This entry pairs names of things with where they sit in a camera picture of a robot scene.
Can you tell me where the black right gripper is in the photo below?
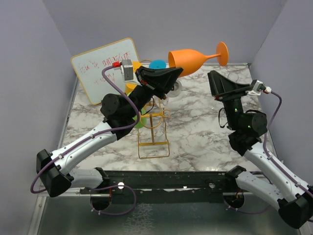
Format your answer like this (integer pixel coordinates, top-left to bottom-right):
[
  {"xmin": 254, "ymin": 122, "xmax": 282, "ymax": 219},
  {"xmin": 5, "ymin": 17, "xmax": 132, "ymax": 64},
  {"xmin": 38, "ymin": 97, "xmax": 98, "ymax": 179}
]
[{"xmin": 207, "ymin": 70, "xmax": 251, "ymax": 131}]

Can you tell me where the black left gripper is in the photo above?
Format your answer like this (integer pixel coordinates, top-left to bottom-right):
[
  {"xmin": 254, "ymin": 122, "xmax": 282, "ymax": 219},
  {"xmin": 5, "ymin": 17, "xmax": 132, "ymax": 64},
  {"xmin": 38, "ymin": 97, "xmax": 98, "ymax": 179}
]
[{"xmin": 127, "ymin": 66, "xmax": 183, "ymax": 118}]

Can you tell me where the clear champagne flute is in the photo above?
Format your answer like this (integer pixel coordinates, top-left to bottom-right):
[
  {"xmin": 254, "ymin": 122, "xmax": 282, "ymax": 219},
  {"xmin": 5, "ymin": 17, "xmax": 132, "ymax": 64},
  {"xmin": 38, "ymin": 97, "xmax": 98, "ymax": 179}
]
[{"xmin": 227, "ymin": 72, "xmax": 239, "ymax": 82}]

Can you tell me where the blue plastic wine glass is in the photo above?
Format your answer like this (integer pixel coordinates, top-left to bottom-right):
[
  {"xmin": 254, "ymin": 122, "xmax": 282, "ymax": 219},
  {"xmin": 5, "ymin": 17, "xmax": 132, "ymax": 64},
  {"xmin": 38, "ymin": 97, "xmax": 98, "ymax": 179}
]
[{"xmin": 149, "ymin": 59, "xmax": 167, "ymax": 70}]

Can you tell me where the yellow plastic wine glass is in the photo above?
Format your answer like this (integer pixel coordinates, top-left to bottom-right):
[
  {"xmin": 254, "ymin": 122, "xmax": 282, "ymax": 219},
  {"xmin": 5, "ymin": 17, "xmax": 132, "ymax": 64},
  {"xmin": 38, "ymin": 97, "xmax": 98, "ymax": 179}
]
[
  {"xmin": 125, "ymin": 83, "xmax": 136, "ymax": 95},
  {"xmin": 132, "ymin": 61, "xmax": 142, "ymax": 72}
]

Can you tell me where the orange plastic wine glass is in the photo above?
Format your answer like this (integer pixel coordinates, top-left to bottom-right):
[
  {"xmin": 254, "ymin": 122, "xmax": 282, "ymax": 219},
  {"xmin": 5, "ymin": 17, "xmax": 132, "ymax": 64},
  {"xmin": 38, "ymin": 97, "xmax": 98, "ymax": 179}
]
[{"xmin": 168, "ymin": 42, "xmax": 229, "ymax": 78}]

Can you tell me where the green plastic wine glass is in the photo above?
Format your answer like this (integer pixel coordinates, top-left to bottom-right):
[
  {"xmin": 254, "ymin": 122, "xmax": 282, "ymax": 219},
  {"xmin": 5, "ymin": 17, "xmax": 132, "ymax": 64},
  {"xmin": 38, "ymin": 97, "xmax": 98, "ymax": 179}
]
[{"xmin": 132, "ymin": 109, "xmax": 149, "ymax": 129}]

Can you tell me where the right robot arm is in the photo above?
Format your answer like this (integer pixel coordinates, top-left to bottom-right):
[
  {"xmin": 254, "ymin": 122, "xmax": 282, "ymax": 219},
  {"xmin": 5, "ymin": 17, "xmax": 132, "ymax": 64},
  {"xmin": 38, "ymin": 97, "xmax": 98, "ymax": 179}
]
[{"xmin": 208, "ymin": 70, "xmax": 313, "ymax": 229}]

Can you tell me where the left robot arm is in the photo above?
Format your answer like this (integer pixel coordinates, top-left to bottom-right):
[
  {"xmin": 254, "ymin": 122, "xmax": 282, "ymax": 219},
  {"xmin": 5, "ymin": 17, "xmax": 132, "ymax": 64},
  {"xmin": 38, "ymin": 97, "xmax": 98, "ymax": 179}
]
[{"xmin": 36, "ymin": 61, "xmax": 183, "ymax": 197}]

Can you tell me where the clear tape roll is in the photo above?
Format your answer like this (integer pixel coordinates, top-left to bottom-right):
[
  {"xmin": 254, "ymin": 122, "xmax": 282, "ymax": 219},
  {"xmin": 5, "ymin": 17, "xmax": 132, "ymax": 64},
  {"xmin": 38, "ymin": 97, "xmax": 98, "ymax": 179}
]
[{"xmin": 168, "ymin": 80, "xmax": 182, "ymax": 98}]

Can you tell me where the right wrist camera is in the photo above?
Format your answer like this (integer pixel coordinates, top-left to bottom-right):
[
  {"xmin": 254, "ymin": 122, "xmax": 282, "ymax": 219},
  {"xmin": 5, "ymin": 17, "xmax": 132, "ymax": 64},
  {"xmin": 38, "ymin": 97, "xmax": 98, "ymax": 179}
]
[{"xmin": 246, "ymin": 80, "xmax": 272, "ymax": 96}]

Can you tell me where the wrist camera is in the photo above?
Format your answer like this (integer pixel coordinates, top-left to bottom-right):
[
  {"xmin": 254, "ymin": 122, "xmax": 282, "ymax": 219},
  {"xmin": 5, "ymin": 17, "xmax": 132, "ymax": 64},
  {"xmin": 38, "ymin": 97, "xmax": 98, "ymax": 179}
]
[
  {"xmin": 112, "ymin": 59, "xmax": 137, "ymax": 84},
  {"xmin": 246, "ymin": 80, "xmax": 272, "ymax": 96}
]

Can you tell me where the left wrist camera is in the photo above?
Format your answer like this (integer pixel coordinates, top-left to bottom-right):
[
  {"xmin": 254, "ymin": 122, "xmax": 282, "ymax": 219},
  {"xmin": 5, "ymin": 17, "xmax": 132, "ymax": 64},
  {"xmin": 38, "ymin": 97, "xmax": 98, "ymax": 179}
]
[{"xmin": 112, "ymin": 59, "xmax": 137, "ymax": 84}]

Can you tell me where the gold wire wine glass rack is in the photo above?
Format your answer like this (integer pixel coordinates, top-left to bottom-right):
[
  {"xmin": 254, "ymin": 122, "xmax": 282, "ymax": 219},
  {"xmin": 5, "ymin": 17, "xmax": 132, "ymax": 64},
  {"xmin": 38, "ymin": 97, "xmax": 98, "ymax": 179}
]
[{"xmin": 137, "ymin": 96, "xmax": 171, "ymax": 160}]

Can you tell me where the small whiteboard with yellow frame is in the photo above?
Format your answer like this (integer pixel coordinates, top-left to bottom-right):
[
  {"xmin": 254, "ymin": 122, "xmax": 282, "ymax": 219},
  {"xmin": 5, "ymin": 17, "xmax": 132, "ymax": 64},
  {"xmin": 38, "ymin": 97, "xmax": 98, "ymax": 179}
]
[{"xmin": 71, "ymin": 38, "xmax": 139, "ymax": 105}]

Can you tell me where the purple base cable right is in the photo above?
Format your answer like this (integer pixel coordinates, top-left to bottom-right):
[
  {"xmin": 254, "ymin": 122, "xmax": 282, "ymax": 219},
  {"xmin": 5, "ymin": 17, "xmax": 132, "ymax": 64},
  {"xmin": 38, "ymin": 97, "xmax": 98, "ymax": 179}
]
[{"xmin": 227, "ymin": 171, "xmax": 276, "ymax": 215}]

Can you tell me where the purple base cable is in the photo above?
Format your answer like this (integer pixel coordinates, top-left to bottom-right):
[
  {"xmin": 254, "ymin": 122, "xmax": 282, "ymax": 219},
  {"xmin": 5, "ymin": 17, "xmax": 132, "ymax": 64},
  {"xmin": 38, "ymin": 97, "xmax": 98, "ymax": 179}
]
[
  {"xmin": 227, "ymin": 171, "xmax": 276, "ymax": 215},
  {"xmin": 89, "ymin": 185, "xmax": 137, "ymax": 216}
]

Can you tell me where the black front rail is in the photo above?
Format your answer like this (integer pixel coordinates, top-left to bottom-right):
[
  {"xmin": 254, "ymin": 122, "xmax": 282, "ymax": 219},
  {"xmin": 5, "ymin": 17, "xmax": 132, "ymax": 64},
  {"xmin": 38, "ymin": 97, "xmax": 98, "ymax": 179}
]
[{"xmin": 80, "ymin": 167, "xmax": 247, "ymax": 209}]

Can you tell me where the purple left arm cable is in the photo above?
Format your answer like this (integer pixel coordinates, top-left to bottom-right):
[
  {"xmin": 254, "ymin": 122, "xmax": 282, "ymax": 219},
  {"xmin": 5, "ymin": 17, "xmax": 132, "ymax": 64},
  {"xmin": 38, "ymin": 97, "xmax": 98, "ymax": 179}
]
[{"xmin": 30, "ymin": 66, "xmax": 141, "ymax": 194}]

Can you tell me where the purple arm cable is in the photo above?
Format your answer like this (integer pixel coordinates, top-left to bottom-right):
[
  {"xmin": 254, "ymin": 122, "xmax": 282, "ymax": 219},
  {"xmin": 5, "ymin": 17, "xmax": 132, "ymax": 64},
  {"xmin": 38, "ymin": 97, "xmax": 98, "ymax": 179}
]
[
  {"xmin": 30, "ymin": 66, "xmax": 141, "ymax": 194},
  {"xmin": 263, "ymin": 89, "xmax": 313, "ymax": 223}
]

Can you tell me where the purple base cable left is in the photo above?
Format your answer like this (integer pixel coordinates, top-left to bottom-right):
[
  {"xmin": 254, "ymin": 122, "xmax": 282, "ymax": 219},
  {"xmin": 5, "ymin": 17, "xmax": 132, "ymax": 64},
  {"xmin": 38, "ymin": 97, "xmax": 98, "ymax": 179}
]
[{"xmin": 89, "ymin": 185, "xmax": 137, "ymax": 216}]

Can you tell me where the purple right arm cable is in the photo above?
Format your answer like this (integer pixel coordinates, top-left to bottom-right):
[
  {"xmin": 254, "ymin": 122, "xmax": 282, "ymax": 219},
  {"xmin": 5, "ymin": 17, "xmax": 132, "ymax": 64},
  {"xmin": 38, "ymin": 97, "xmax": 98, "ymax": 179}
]
[{"xmin": 263, "ymin": 89, "xmax": 313, "ymax": 223}]

